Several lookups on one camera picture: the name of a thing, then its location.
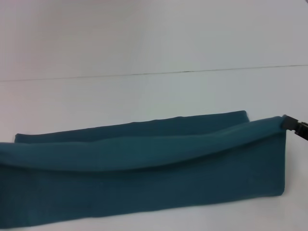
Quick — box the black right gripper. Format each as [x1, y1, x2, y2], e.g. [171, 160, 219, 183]
[280, 114, 308, 141]

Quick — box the teal t-shirt with FREE print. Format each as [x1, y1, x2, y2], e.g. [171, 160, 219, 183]
[0, 110, 287, 231]

